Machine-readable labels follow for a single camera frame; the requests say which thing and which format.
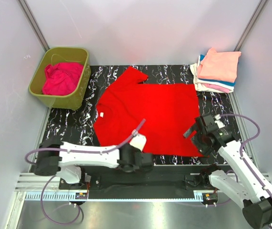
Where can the folded cream t-shirt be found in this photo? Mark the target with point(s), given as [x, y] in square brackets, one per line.
[198, 84]

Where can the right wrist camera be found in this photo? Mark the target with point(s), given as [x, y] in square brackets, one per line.
[218, 122]

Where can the red t-shirt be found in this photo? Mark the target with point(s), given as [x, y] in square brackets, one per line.
[168, 110]

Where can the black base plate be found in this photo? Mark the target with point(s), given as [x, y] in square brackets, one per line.
[185, 177]

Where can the right aluminium corner post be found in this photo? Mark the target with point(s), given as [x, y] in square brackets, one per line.
[251, 23]

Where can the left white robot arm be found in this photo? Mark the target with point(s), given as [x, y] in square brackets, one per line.
[65, 160]

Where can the aluminium corner post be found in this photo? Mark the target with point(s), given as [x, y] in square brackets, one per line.
[33, 23]
[251, 23]

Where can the olive green plastic bin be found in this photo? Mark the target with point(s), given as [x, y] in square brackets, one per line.
[54, 56]

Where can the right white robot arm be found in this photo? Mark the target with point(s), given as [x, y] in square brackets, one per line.
[252, 192]

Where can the magenta t-shirt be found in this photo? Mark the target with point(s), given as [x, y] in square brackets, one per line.
[62, 78]

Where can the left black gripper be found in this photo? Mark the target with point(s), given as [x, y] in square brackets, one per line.
[136, 150]

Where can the folded pink t-shirt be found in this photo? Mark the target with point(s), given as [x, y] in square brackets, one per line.
[218, 88]

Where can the aluminium frame rail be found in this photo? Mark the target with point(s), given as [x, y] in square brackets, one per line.
[31, 182]

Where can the left aluminium corner post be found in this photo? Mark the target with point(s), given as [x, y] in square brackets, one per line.
[33, 23]

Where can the folded blue t-shirt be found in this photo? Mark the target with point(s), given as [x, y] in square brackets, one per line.
[201, 57]

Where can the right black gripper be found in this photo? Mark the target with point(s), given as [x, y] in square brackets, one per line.
[204, 150]

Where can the folded peach t-shirt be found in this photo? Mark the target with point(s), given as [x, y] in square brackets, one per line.
[220, 66]

